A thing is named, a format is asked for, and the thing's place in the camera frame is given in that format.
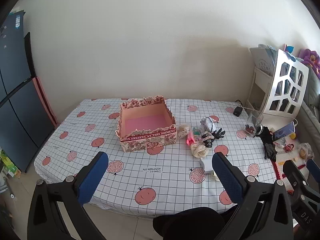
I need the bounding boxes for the white cable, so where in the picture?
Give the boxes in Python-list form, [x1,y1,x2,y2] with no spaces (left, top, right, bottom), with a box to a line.
[242,106,298,127]

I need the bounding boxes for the smartphone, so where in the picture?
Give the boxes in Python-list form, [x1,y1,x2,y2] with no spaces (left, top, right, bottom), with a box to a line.
[272,121,295,142]

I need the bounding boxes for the black flat board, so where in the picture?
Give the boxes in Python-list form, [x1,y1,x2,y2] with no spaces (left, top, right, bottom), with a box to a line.
[24,32,38,79]

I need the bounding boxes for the purple plush toy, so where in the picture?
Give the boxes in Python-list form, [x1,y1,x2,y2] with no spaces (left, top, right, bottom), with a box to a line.
[297,48,320,75]

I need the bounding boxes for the grey sofa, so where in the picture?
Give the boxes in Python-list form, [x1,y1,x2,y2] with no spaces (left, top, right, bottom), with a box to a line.
[301,67,320,160]

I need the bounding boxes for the pink floral paper box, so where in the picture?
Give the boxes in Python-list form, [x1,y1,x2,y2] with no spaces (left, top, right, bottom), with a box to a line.
[115,95,178,153]

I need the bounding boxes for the bag of cotton swabs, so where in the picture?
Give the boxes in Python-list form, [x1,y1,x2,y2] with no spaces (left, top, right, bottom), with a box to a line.
[177,123,192,138]

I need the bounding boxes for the checked fruit print tablecloth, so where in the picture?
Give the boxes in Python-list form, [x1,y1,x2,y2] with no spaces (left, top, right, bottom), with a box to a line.
[34,98,278,217]

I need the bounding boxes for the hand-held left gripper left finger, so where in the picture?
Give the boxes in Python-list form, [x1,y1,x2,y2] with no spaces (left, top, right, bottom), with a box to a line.
[27,151,109,240]

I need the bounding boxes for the pink flat board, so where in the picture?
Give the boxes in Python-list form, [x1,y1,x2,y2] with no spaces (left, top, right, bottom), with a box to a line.
[32,77,58,128]

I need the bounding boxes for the clear plastic bag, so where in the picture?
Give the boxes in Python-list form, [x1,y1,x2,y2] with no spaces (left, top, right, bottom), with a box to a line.
[297,142,314,160]

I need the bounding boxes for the grey booklet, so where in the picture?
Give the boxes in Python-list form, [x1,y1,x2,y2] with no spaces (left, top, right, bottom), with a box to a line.
[250,44,278,75]

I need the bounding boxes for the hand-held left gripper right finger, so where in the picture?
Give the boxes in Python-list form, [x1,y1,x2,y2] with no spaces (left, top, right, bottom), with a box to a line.
[212,152,294,240]

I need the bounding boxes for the green cardboard boxes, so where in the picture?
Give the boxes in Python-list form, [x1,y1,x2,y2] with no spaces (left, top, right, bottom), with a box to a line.
[0,149,22,178]

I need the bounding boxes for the small white box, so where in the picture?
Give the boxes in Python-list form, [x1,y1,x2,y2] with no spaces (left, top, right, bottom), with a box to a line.
[199,158,215,175]

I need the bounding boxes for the clear glass cup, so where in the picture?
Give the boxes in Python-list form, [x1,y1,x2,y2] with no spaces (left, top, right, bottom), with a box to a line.
[245,110,263,137]

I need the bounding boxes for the dark blue refrigerator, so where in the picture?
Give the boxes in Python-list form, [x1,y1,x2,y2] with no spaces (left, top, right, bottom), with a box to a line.
[0,11,55,173]

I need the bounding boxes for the person's dark clothed leg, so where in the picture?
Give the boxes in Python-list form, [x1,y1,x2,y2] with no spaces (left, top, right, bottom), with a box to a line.
[152,207,225,240]

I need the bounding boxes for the black cloth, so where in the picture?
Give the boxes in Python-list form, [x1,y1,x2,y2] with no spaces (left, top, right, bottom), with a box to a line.
[255,126,277,162]

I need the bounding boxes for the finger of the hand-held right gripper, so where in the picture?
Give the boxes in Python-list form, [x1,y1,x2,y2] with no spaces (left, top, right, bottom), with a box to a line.
[306,158,320,180]
[283,159,313,198]

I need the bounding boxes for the cream lace cloth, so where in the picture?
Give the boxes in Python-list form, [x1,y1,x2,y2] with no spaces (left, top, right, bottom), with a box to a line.
[190,142,211,158]

